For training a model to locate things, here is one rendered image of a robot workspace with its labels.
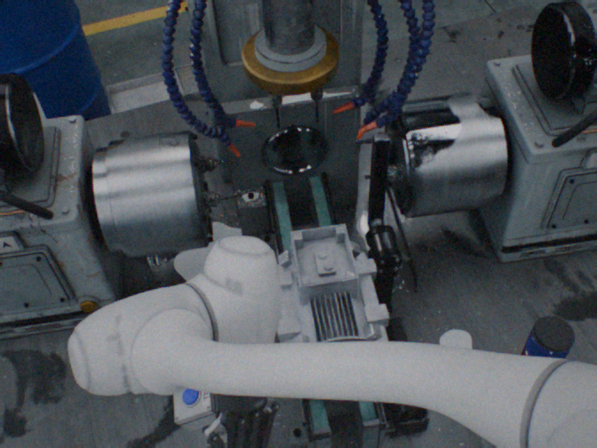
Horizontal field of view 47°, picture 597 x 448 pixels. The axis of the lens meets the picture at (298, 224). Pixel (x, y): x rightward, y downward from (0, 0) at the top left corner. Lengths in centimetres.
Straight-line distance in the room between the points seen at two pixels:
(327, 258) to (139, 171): 41
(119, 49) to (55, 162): 228
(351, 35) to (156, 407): 88
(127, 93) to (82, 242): 145
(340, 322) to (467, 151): 45
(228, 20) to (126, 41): 226
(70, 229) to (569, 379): 98
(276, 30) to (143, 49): 244
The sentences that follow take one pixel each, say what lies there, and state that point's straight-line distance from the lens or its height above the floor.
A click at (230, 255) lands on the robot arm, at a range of 89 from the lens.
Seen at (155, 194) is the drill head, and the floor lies 113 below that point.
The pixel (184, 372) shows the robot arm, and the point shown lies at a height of 145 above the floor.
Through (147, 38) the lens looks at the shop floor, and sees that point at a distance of 370.
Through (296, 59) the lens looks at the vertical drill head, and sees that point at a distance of 124.
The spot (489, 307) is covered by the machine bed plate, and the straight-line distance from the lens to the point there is 159.
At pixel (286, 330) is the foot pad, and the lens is 121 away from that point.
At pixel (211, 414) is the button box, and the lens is 117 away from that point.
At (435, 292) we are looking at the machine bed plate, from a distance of 159.
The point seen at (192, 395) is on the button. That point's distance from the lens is 118.
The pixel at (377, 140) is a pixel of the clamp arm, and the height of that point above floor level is 125.
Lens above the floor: 213
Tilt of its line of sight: 52 degrees down
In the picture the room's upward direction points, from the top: 4 degrees counter-clockwise
